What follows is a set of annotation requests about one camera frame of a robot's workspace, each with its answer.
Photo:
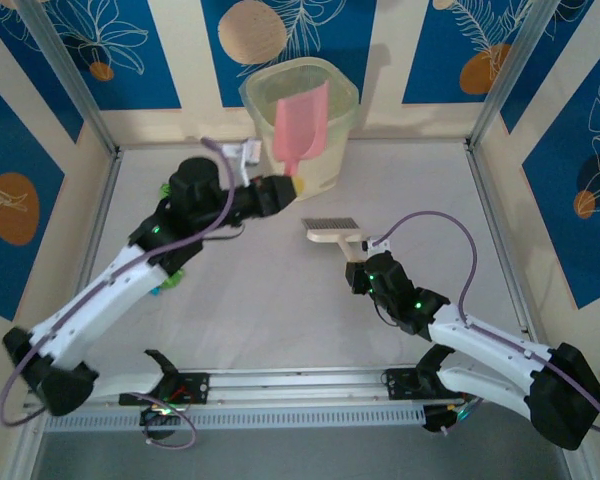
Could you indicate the green paper scrap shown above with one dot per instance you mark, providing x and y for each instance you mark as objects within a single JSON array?
[
  {"x": 174, "y": 281},
  {"x": 166, "y": 190}
]

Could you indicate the black mount plate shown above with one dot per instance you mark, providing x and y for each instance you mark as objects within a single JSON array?
[
  {"x": 196, "y": 387},
  {"x": 402, "y": 382}
]

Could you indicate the pink plastic dustpan scoop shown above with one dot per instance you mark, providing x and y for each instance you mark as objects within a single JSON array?
[{"x": 300, "y": 125}]

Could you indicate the right black mount plate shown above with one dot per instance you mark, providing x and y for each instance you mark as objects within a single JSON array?
[{"x": 402, "y": 382}]

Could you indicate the aluminium frame post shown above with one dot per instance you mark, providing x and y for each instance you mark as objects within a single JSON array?
[
  {"x": 75, "y": 90},
  {"x": 505, "y": 80}
]

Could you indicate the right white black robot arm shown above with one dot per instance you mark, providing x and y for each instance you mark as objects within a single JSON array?
[{"x": 480, "y": 340}]

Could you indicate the left black mount plate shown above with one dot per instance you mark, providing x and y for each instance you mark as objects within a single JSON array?
[{"x": 196, "y": 387}]

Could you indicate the cream trash bin with bag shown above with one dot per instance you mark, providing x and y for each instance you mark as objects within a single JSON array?
[{"x": 325, "y": 170}]

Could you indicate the left aluminium side rail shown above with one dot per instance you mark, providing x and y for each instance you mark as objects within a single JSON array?
[{"x": 97, "y": 240}]

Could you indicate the right aluminium frame post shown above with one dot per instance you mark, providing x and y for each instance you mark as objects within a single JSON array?
[{"x": 505, "y": 80}]

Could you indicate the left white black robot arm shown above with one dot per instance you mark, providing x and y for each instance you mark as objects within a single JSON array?
[{"x": 105, "y": 300}]

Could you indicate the right aluminium side rail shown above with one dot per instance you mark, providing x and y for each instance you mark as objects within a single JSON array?
[{"x": 502, "y": 260}]

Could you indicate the left aluminium frame post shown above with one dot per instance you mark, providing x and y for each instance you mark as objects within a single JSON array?
[{"x": 75, "y": 90}]

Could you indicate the cream hand brush grey bristles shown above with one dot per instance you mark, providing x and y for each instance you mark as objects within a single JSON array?
[{"x": 330, "y": 234}]

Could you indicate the aluminium side rail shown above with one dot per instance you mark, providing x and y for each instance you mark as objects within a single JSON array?
[
  {"x": 502, "y": 260},
  {"x": 97, "y": 240}
]

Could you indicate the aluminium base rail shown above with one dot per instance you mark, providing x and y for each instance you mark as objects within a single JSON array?
[{"x": 290, "y": 382}]

